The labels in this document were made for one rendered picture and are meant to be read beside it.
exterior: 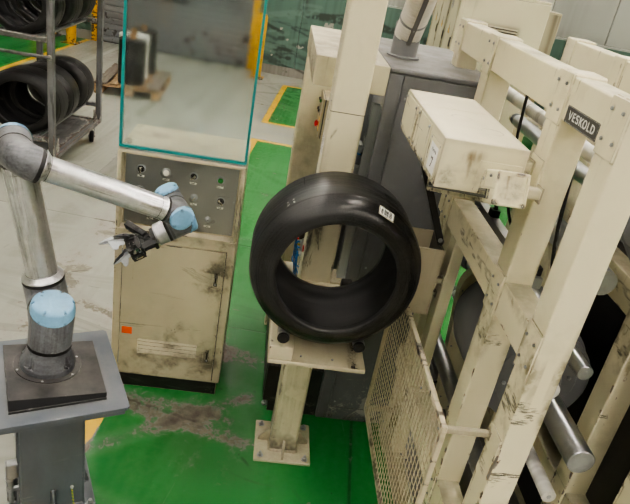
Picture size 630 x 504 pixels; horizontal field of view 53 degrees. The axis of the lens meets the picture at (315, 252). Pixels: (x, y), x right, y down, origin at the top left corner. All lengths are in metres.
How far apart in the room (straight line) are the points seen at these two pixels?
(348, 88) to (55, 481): 1.86
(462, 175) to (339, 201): 0.43
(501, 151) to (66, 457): 1.94
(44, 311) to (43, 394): 0.29
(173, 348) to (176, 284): 0.37
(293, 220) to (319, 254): 0.53
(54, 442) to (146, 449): 0.60
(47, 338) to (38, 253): 0.30
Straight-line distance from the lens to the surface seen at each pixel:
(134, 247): 2.52
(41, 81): 5.73
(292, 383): 2.92
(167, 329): 3.22
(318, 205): 2.06
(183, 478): 3.03
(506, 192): 1.78
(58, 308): 2.39
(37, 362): 2.48
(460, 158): 1.82
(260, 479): 3.06
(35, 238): 2.43
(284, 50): 11.35
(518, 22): 5.63
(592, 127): 1.74
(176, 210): 2.31
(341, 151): 2.41
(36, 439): 2.64
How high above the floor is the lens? 2.20
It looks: 26 degrees down
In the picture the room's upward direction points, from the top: 11 degrees clockwise
